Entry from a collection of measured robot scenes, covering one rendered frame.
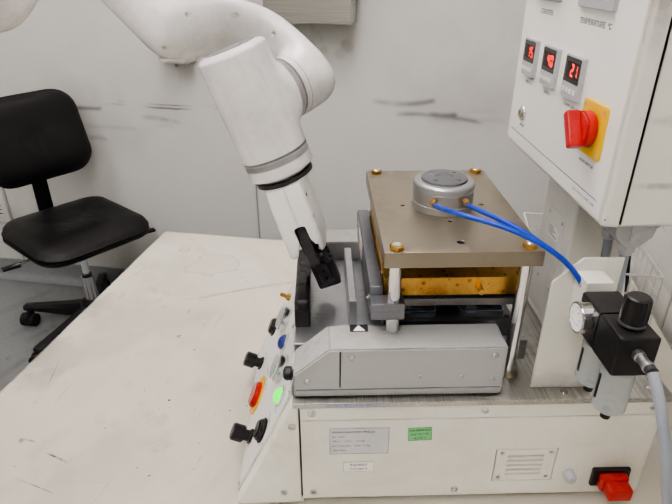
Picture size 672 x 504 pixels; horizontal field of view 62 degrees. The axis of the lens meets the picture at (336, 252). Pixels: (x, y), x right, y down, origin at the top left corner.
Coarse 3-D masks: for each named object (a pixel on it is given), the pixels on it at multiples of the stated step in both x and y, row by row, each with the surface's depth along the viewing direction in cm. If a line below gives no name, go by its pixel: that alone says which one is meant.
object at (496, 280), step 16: (384, 272) 68; (416, 272) 68; (432, 272) 68; (448, 272) 68; (464, 272) 68; (480, 272) 68; (496, 272) 68; (512, 272) 68; (384, 288) 68; (416, 288) 68; (432, 288) 68; (448, 288) 68; (464, 288) 68; (480, 288) 67; (496, 288) 68; (512, 288) 68; (416, 304) 69; (432, 304) 69; (448, 304) 69; (464, 304) 69; (480, 304) 69; (496, 304) 69
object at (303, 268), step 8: (304, 256) 83; (304, 264) 80; (296, 272) 80; (304, 272) 78; (296, 280) 77; (304, 280) 76; (296, 288) 75; (304, 288) 75; (296, 296) 73; (304, 296) 73; (296, 304) 72; (304, 304) 72; (296, 312) 72; (304, 312) 72; (296, 320) 73; (304, 320) 73
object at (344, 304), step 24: (336, 264) 89; (360, 264) 89; (312, 288) 82; (336, 288) 82; (360, 288) 82; (312, 312) 77; (336, 312) 77; (360, 312) 77; (312, 336) 72; (504, 336) 72
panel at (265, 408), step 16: (288, 304) 93; (272, 336) 96; (288, 336) 83; (272, 352) 91; (288, 352) 79; (256, 368) 99; (272, 384) 81; (288, 384) 72; (272, 400) 77; (288, 400) 69; (256, 416) 83; (272, 416) 74; (256, 448) 75; (240, 480) 77
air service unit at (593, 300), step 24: (576, 288) 62; (600, 288) 60; (576, 312) 58; (600, 312) 56; (624, 312) 53; (648, 312) 52; (600, 336) 56; (624, 336) 52; (648, 336) 52; (600, 360) 56; (624, 360) 53; (648, 360) 51; (600, 384) 56; (624, 384) 55; (600, 408) 57; (624, 408) 57
